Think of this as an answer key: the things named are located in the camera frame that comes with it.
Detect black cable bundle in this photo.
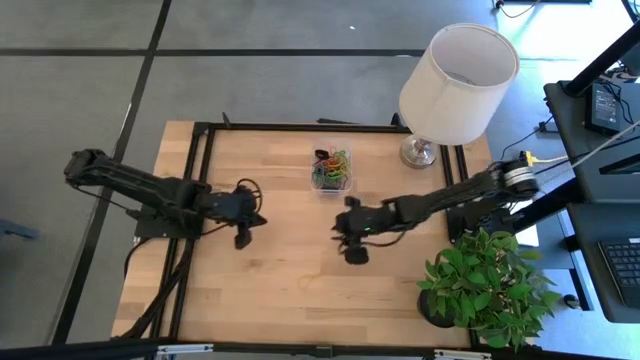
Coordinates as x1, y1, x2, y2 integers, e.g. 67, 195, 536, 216
113, 234, 197, 342

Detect black diagonal stand beam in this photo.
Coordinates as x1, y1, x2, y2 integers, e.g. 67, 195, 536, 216
562, 17, 640, 99

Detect white shade silver table lamp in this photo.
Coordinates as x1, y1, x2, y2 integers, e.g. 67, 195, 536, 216
398, 22, 521, 170

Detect black keyboard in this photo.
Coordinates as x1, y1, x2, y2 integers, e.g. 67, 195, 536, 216
597, 238, 640, 310

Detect white cable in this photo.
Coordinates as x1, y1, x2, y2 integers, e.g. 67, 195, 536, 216
569, 119, 640, 170

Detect black desk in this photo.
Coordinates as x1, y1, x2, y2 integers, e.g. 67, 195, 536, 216
566, 199, 640, 325
543, 79, 640, 204

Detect green potted plant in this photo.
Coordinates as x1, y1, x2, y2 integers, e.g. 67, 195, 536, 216
417, 227, 562, 352

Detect person's shoe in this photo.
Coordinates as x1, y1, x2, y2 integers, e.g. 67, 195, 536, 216
597, 69, 640, 85

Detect black power box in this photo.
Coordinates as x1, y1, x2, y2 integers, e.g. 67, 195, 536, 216
583, 81, 627, 137

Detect black floor cable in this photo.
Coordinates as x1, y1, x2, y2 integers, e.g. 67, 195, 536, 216
492, 0, 544, 20

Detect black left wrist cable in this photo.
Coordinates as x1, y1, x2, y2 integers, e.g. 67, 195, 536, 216
235, 177, 264, 202

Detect white sheet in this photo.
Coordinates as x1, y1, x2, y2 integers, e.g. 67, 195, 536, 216
514, 223, 542, 250

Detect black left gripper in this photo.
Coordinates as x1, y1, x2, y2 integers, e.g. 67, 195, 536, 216
198, 185, 269, 252

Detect clear plastic bin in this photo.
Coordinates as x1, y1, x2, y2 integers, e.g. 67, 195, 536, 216
308, 136, 354, 197

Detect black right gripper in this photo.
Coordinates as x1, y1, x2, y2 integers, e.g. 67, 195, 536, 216
330, 195, 402, 267

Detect yellow cable with plug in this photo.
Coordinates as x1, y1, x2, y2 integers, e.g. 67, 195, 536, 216
518, 150, 570, 169

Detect black front crossbeam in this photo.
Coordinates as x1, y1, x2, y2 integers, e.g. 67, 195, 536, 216
0, 337, 640, 360

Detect silver bracket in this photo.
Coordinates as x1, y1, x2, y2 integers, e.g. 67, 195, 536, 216
432, 348, 492, 360
155, 343, 215, 357

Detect black monitor foot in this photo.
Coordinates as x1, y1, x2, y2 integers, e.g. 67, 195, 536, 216
598, 151, 640, 176

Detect blue-grey object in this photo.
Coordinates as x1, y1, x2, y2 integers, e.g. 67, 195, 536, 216
0, 218, 40, 243

